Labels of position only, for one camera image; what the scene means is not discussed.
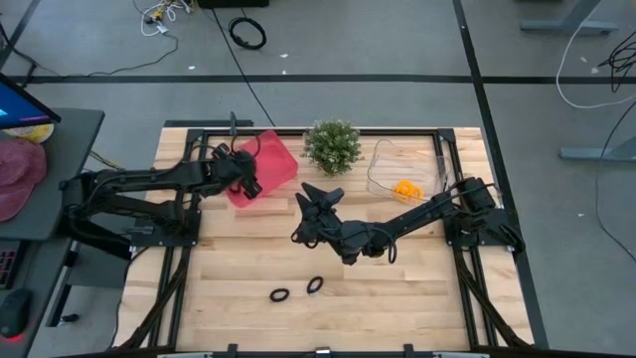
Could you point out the red translucent plastic bin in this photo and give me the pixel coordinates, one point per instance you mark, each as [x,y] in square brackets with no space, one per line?
[278,164]

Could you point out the yellow round object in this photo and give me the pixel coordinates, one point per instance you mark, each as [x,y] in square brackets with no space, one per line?
[35,133]

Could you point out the clear plastic bin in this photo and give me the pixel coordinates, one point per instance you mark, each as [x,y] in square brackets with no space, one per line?
[387,164]

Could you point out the black box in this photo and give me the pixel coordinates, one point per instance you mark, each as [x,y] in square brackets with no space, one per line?
[233,3]

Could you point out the pink cap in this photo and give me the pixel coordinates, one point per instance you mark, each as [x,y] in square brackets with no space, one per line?
[17,174]

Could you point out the black metal rig frame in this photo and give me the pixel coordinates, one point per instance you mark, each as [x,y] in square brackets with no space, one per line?
[397,131]

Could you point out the black computer mouse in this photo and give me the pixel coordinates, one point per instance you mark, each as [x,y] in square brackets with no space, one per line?
[15,313]

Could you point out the computer monitor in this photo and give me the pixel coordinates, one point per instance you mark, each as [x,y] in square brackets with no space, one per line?
[20,107]

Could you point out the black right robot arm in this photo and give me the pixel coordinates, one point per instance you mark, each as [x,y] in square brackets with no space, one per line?
[422,211]

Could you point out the artificial plant in black pot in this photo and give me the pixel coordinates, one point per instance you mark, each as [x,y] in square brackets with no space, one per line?
[333,148]

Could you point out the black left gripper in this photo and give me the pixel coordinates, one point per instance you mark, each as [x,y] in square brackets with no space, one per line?
[238,166]

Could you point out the small black floor object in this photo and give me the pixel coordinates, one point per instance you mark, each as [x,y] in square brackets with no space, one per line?
[70,317]

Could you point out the grey desk foot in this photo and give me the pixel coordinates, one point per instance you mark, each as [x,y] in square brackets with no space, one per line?
[596,153]
[566,25]

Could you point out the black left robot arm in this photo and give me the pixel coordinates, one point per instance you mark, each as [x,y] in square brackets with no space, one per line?
[149,179]

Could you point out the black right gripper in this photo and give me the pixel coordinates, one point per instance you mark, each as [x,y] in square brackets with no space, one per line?
[318,224]

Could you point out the computer keyboard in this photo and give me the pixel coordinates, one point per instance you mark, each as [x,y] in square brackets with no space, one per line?
[6,268]

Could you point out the grey desk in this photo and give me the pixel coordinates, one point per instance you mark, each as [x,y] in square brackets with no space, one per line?
[74,149]

